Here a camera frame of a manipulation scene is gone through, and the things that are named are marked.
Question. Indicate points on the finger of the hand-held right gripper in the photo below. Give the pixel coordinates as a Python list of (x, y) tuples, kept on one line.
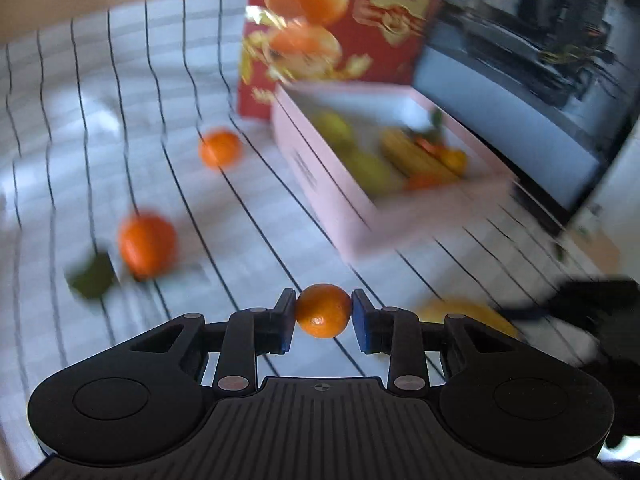
[(595, 292), (540, 312)]

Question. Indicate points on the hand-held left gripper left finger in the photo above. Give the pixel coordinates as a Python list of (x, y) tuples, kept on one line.
[(286, 325)]

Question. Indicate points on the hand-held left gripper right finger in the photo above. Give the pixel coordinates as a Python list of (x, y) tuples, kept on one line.
[(361, 322)]

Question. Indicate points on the small orange tangerine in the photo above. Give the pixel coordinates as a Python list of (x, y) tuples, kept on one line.
[(322, 312)]

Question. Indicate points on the yellow banana with sticker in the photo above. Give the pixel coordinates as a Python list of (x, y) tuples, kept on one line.
[(460, 312)]

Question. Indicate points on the pink cardboard box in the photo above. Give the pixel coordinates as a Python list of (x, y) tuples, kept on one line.
[(320, 180)]

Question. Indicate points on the green apple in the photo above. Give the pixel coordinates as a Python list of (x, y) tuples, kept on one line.
[(370, 172), (336, 127)]

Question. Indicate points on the tangerine with green leaf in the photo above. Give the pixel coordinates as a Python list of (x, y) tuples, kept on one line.
[(431, 146)]

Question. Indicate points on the green lime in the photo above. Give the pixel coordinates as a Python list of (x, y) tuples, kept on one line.
[(92, 276)]

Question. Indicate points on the black monitor screen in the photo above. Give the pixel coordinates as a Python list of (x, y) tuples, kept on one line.
[(500, 85)]

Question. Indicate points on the white checked tablecloth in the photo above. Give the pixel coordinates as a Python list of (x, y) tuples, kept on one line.
[(125, 135)]

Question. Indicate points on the red printed orange carton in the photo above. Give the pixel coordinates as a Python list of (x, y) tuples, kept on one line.
[(380, 60)]

